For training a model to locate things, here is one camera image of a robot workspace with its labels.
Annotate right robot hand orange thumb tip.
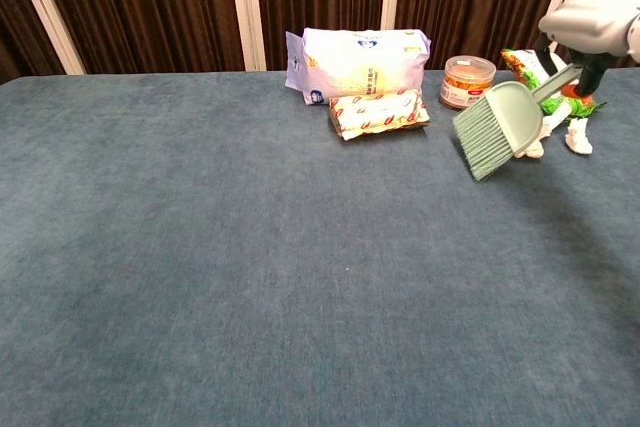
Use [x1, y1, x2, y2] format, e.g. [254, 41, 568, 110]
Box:
[537, 0, 640, 99]

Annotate mint green hand brush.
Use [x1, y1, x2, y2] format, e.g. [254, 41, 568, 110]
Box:
[451, 64, 584, 183]

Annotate green white snack bag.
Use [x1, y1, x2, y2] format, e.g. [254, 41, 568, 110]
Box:
[500, 47, 607, 119]

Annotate round clear snack jar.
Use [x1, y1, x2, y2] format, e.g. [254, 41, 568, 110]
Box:
[438, 54, 498, 112]

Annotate small beige red-print snack pack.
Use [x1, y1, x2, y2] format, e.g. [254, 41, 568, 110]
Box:
[327, 88, 432, 142]

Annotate large white purple tissue pack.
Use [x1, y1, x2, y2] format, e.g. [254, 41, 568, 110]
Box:
[284, 27, 432, 106]

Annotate blue table cloth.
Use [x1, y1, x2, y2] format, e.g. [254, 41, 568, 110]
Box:
[0, 68, 640, 427]

